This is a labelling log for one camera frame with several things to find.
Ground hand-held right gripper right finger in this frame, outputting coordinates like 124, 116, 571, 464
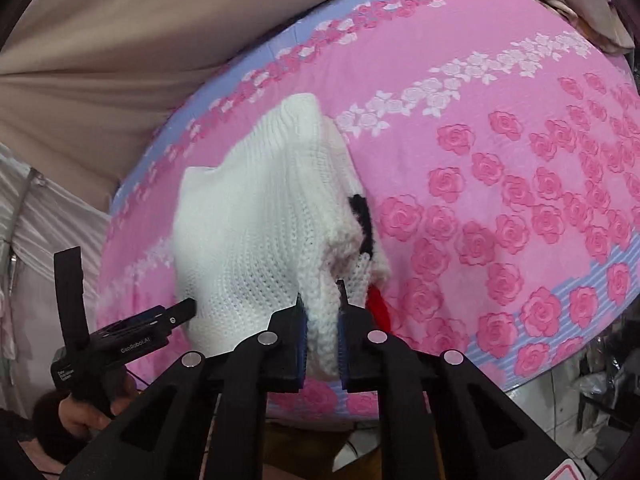
336, 280, 566, 480

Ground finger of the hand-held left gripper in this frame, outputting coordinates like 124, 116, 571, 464
94, 298, 197, 346

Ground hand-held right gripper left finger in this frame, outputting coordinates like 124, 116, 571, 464
75, 292, 306, 480

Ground white red black knit sweater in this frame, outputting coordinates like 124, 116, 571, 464
170, 92, 393, 381

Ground person's left forearm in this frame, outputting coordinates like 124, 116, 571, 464
0, 391, 76, 480

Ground person's left hand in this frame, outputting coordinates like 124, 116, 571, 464
59, 374, 140, 435

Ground white satin curtain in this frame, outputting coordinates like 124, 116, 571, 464
0, 142, 113, 421

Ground pink floral bedsheet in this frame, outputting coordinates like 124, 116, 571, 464
97, 0, 640, 431

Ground beige backdrop cloth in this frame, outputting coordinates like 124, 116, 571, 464
0, 0, 493, 211

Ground silvery plastic bags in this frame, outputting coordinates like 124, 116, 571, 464
570, 332, 640, 441

